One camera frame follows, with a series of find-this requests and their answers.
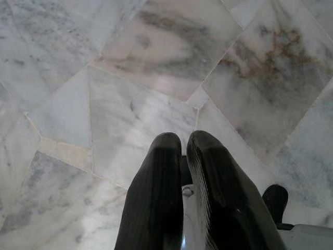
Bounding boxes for grey and black robot leg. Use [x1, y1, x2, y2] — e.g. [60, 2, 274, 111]
[262, 184, 333, 250]

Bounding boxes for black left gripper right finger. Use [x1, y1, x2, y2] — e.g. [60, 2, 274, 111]
[186, 130, 287, 250]

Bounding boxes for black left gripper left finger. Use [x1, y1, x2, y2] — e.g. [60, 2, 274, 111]
[114, 132, 184, 250]

